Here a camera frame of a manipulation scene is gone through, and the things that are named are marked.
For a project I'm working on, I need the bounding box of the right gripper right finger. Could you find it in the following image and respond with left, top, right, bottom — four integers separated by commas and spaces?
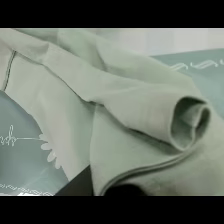
103, 183, 148, 197

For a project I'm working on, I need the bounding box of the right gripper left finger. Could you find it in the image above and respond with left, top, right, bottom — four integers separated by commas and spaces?
54, 165, 95, 197

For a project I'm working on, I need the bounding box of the pale green shirt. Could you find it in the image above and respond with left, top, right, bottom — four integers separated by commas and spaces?
0, 28, 224, 197

